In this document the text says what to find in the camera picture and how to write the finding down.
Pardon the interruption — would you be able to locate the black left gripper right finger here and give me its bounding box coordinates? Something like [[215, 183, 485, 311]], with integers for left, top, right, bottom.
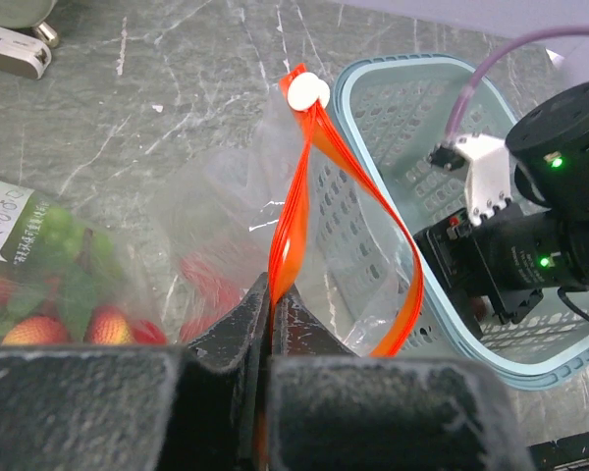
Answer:
[[265, 290, 533, 470]]

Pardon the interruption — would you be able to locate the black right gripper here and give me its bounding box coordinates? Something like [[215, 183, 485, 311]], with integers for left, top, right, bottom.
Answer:
[[414, 82, 589, 336]]

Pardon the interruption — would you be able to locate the clear zip bag orange zipper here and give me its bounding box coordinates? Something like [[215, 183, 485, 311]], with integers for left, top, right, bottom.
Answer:
[[0, 180, 167, 337]]

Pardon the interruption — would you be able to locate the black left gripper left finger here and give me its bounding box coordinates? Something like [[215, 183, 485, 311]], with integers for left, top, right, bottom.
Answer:
[[0, 276, 269, 470]]

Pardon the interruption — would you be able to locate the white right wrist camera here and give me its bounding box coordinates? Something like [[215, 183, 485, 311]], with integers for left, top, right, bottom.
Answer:
[[427, 133, 511, 227]]

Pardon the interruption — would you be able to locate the green toy grape bunch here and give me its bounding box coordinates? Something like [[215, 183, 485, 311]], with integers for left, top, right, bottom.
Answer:
[[40, 206, 114, 260]]

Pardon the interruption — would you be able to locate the cream round drawer cabinet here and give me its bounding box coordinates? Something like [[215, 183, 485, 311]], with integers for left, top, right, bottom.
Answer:
[[0, 0, 60, 48]]

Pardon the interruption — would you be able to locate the small white metal bracket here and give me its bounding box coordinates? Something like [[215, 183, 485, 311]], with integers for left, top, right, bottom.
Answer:
[[0, 27, 52, 79]]

